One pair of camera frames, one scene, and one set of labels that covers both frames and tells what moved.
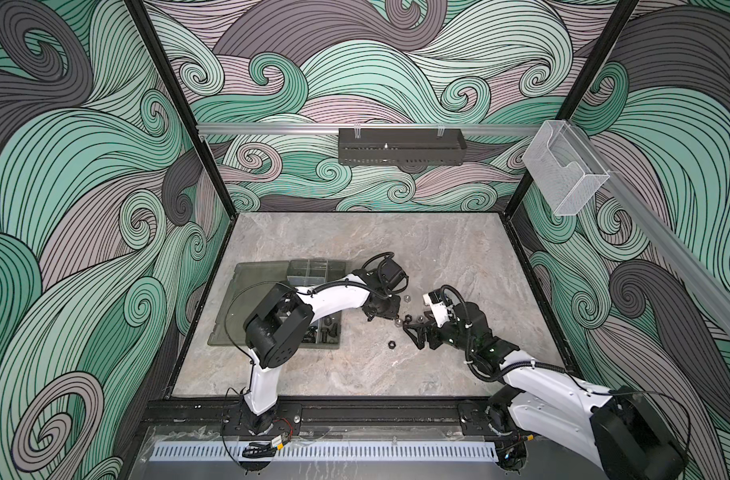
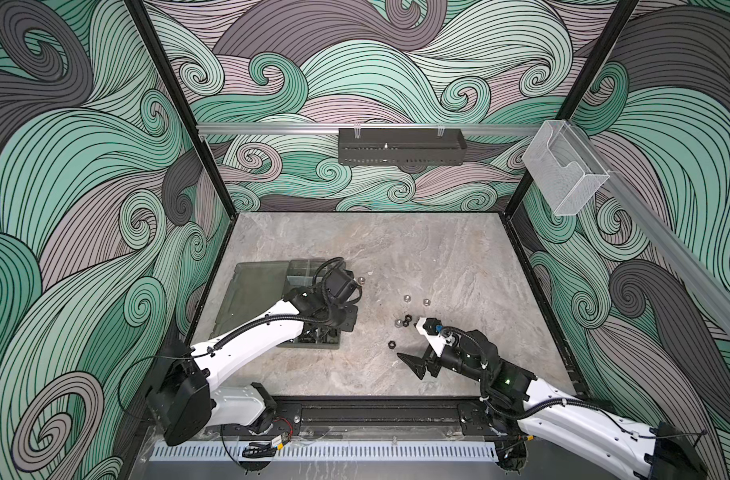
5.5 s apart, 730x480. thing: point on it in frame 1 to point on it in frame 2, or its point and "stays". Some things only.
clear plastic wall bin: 561,166 stays
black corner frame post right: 574,96 stays
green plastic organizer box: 252,279 stays
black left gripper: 393,313 to 352,318
